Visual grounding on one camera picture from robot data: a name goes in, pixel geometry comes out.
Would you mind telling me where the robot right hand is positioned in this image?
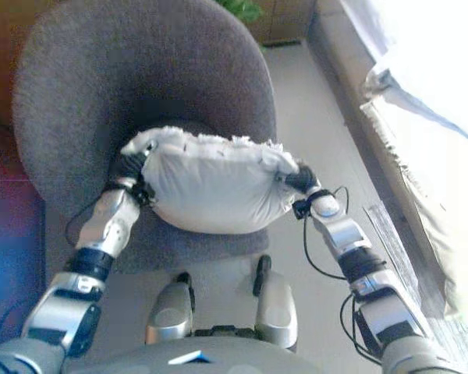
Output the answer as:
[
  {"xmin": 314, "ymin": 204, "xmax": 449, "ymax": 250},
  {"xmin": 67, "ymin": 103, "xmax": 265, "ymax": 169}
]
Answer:
[{"xmin": 275, "ymin": 163, "xmax": 323, "ymax": 198}]

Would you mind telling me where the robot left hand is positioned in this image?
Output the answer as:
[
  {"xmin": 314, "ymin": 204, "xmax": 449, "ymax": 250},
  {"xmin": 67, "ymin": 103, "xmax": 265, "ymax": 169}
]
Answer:
[{"xmin": 108, "ymin": 140, "xmax": 159, "ymax": 189}]

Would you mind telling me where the white frilled cushion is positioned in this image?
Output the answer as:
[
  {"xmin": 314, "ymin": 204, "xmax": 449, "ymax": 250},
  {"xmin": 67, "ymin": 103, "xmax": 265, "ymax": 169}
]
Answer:
[{"xmin": 120, "ymin": 125, "xmax": 303, "ymax": 236}]

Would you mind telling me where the grey fabric armchair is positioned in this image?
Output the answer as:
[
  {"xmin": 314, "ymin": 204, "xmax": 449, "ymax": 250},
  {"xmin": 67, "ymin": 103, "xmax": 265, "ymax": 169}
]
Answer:
[{"xmin": 11, "ymin": 0, "xmax": 278, "ymax": 276}]

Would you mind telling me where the robot right leg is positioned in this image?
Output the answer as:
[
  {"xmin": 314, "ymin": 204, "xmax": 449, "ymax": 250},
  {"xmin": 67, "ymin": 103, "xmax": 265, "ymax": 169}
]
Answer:
[{"xmin": 251, "ymin": 253, "xmax": 300, "ymax": 351}]

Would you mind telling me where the robot leg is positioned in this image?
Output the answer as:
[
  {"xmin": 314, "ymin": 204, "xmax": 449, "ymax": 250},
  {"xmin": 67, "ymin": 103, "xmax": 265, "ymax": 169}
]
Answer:
[
  {"xmin": 251, "ymin": 253, "xmax": 300, "ymax": 351},
  {"xmin": 145, "ymin": 271, "xmax": 197, "ymax": 346}
]

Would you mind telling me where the grey patterned rug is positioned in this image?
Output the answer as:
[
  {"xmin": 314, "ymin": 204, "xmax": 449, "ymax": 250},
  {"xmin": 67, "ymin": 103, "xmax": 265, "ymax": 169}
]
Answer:
[{"xmin": 362, "ymin": 201, "xmax": 468, "ymax": 374}]

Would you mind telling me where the brown wooden cabinet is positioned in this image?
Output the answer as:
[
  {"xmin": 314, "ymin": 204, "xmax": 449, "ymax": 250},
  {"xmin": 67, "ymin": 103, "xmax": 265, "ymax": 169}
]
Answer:
[{"xmin": 0, "ymin": 104, "xmax": 48, "ymax": 351}]

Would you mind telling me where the robot left leg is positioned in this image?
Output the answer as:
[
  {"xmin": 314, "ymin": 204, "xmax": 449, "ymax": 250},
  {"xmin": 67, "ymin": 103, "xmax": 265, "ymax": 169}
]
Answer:
[{"xmin": 145, "ymin": 271, "xmax": 197, "ymax": 346}]

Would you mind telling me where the light wooden nightstand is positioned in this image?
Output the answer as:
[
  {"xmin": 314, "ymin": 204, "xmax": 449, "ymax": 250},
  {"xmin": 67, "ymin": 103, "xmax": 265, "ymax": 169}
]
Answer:
[{"xmin": 233, "ymin": 0, "xmax": 317, "ymax": 46}]

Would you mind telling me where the bed with white bedding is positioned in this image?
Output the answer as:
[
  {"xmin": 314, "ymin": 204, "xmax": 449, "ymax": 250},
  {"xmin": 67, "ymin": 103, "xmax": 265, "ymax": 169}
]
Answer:
[{"xmin": 338, "ymin": 0, "xmax": 468, "ymax": 317}]

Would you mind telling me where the green potted plant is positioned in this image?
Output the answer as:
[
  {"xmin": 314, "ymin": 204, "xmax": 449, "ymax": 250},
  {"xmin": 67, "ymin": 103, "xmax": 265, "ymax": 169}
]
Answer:
[{"xmin": 213, "ymin": 0, "xmax": 268, "ymax": 52}]

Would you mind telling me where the grey robot torso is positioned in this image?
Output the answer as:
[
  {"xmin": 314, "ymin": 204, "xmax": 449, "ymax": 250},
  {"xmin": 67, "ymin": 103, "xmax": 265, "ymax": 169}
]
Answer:
[{"xmin": 62, "ymin": 324, "xmax": 321, "ymax": 374}]

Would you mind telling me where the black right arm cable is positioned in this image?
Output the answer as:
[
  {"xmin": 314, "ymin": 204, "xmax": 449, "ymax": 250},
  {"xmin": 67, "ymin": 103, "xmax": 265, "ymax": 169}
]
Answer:
[{"xmin": 301, "ymin": 185, "xmax": 384, "ymax": 365}]

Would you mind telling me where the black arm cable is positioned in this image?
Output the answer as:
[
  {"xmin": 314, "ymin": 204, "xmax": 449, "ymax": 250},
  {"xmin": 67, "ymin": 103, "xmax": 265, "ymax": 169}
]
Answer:
[
  {"xmin": 63, "ymin": 201, "xmax": 103, "ymax": 249},
  {"xmin": 301, "ymin": 185, "xmax": 384, "ymax": 365}
]

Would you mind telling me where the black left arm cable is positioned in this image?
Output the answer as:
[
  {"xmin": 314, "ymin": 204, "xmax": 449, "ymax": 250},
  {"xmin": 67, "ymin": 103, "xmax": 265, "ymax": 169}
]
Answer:
[{"xmin": 63, "ymin": 201, "xmax": 103, "ymax": 249}]

